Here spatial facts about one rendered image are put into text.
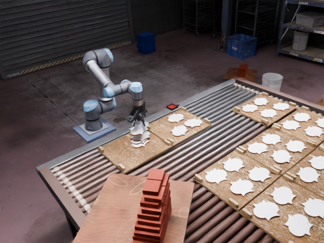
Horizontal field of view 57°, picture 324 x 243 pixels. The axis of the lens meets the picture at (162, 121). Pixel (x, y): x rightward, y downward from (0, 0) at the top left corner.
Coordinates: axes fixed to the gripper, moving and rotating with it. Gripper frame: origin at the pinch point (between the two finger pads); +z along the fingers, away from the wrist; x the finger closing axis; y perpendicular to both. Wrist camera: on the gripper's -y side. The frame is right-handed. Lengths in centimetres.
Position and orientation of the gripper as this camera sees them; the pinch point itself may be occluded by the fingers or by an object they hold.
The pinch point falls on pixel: (138, 129)
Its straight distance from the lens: 213.9
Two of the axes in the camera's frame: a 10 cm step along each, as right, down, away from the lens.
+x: -8.0, -2.9, 5.3
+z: 0.5, 8.5, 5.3
